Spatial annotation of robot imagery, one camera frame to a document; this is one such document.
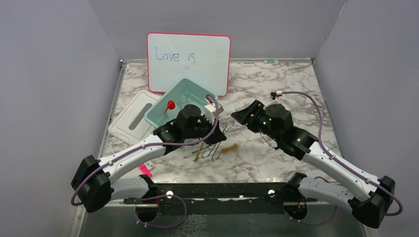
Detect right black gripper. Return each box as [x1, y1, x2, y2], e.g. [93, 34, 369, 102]
[232, 99, 282, 143]

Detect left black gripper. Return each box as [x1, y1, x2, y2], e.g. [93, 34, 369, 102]
[184, 114, 227, 146]

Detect metal crucible tongs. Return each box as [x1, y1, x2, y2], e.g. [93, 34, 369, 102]
[198, 118, 234, 161]

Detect brown test tube brush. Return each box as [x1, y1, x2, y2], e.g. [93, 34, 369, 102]
[219, 143, 239, 154]

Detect red cap wash bottle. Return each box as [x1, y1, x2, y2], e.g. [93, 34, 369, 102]
[164, 100, 179, 117]

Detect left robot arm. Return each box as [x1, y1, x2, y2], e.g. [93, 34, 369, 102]
[71, 102, 226, 213]

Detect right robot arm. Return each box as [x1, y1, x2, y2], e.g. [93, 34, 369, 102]
[231, 100, 395, 229]

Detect teal plastic bin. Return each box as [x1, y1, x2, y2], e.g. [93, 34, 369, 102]
[145, 78, 218, 128]

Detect pink framed whiteboard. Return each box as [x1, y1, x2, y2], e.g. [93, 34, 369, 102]
[147, 32, 232, 97]

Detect pink highlighter marker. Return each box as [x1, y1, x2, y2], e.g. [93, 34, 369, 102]
[138, 162, 154, 177]

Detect white bin lid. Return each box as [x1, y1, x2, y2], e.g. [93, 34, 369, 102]
[108, 90, 160, 145]

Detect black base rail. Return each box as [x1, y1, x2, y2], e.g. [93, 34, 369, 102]
[144, 182, 305, 215]

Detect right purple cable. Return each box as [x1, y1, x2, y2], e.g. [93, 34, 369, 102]
[281, 91, 404, 217]

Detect purple cable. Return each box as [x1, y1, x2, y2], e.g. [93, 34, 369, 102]
[281, 91, 404, 217]
[70, 94, 220, 207]

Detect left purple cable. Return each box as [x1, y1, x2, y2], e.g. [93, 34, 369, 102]
[70, 94, 220, 207]

